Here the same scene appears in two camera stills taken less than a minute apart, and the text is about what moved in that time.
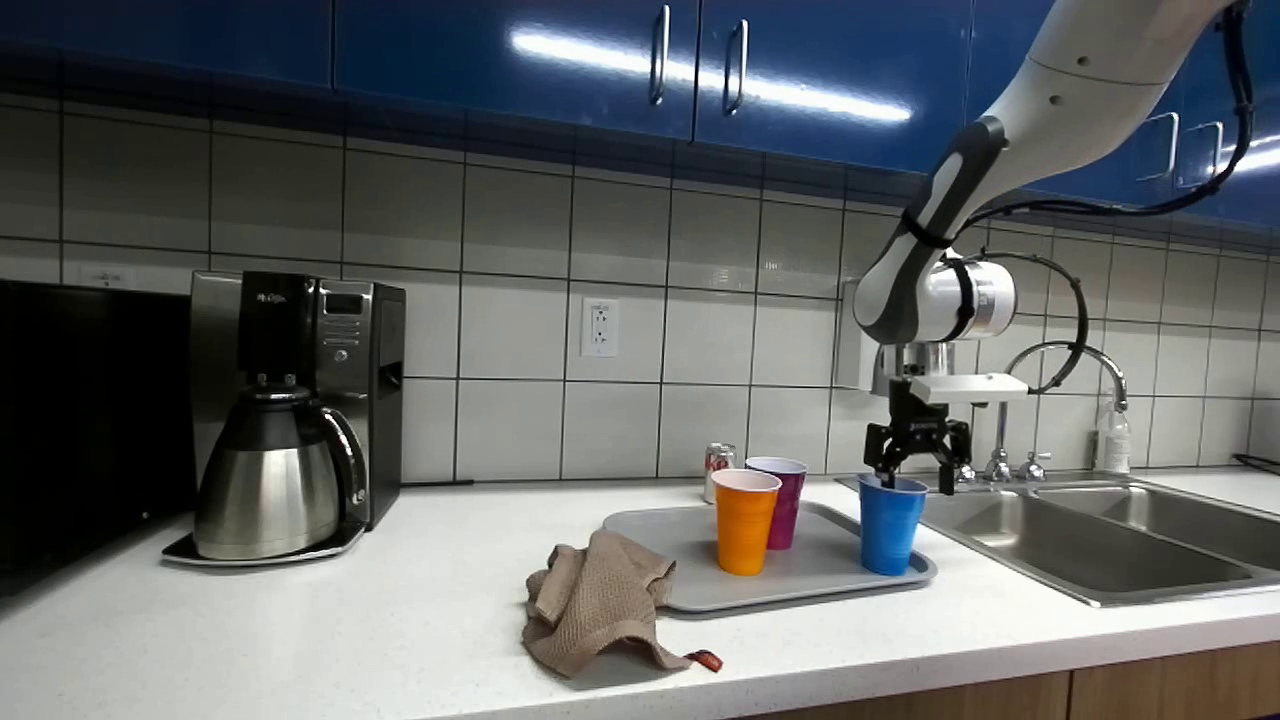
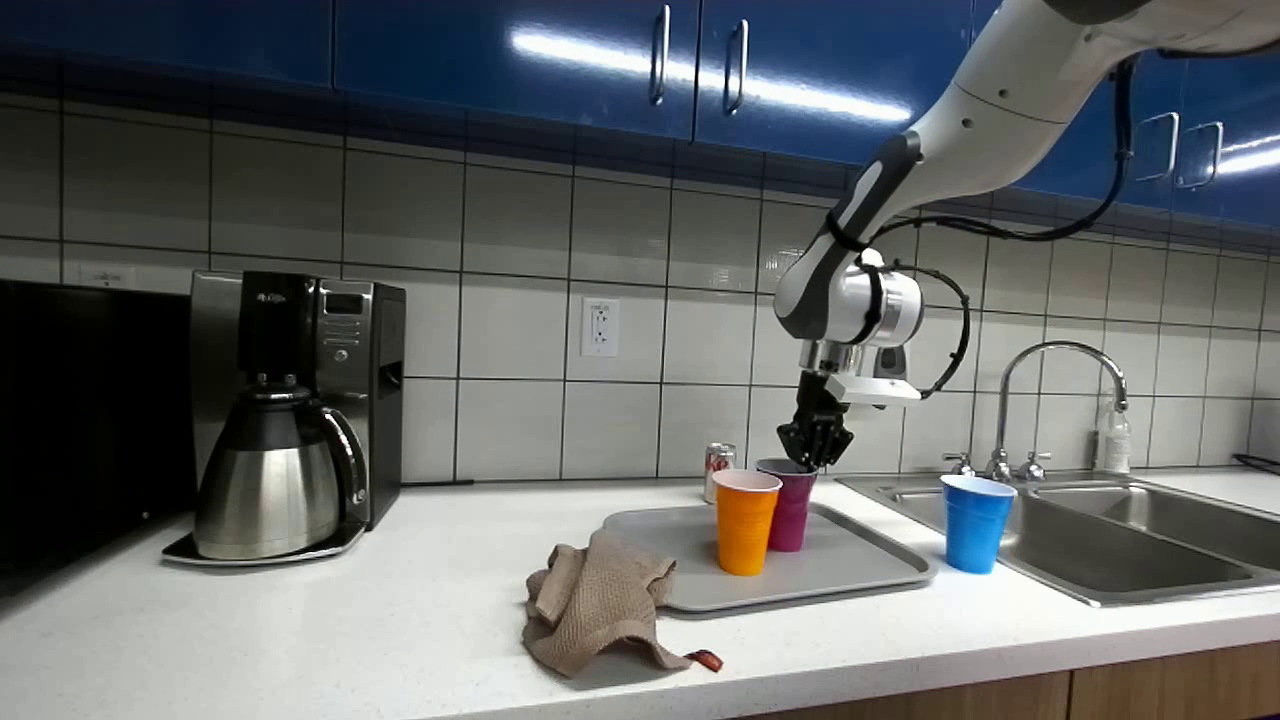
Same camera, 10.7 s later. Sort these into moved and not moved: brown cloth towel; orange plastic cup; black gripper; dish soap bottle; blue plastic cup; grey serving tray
Moved: black gripper; blue plastic cup
Not moved: dish soap bottle; brown cloth towel; grey serving tray; orange plastic cup
